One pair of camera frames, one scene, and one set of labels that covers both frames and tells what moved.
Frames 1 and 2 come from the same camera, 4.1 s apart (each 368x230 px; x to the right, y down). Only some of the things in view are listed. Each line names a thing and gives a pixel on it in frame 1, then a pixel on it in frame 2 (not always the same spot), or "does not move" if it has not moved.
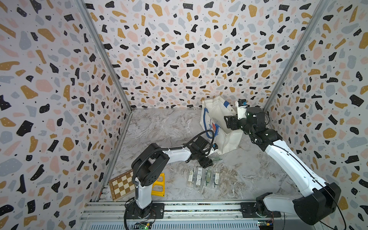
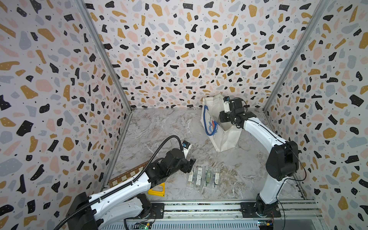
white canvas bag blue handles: x=225 y=138 does not move
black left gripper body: x=204 y=161 → x=186 y=166
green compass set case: x=209 y=177 does not move
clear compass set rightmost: x=216 y=178 does not move
